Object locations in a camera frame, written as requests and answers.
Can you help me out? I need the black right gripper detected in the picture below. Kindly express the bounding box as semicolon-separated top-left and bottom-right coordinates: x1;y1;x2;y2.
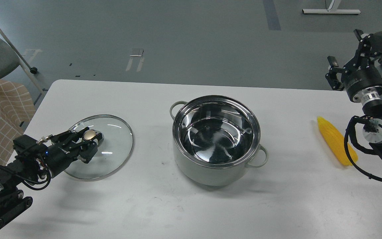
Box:
325;29;382;103

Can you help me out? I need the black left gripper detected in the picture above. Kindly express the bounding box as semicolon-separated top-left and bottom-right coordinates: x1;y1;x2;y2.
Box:
44;127;104;178

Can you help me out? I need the glass pot lid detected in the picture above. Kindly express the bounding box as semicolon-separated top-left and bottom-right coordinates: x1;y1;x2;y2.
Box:
64;115;134;182

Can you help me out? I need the yellow corn cob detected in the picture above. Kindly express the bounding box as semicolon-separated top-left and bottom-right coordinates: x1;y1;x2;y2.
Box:
317;116;352;166

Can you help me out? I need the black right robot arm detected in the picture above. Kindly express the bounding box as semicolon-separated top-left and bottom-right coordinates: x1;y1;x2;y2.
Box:
325;29;382;182

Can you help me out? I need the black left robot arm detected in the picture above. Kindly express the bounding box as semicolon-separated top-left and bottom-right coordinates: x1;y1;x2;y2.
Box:
0;127;104;229

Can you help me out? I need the pale green steel pot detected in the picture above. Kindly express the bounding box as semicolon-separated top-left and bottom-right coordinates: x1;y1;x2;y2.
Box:
169;95;269;187

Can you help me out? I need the white desk leg base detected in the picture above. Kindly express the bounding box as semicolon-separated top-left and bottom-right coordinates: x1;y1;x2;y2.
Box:
301;0;361;15

